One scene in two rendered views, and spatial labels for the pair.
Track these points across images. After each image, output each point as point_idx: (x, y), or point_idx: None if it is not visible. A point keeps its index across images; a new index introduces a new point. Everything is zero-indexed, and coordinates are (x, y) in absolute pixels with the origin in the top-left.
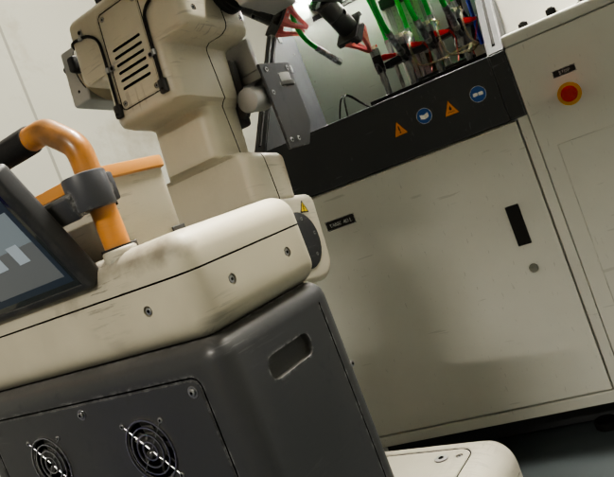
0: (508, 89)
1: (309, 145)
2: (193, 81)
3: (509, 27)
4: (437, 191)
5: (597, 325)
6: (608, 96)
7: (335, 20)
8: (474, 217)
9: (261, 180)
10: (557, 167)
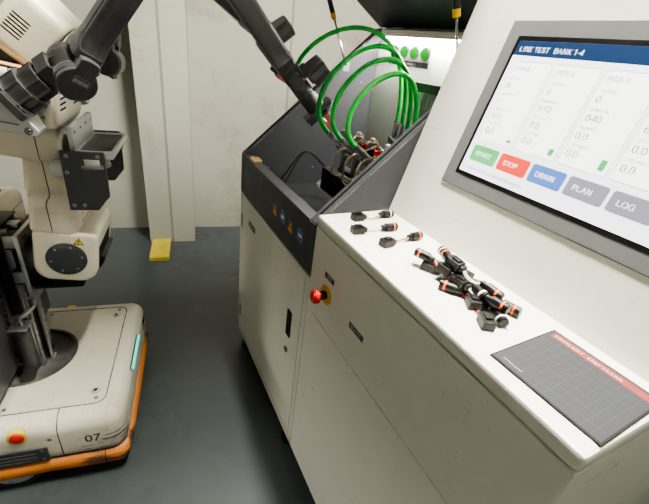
0: (309, 251)
1: (253, 172)
2: (5, 145)
3: (396, 198)
4: (275, 262)
5: (292, 405)
6: (337, 323)
7: (298, 99)
8: (280, 294)
9: (36, 220)
10: (308, 322)
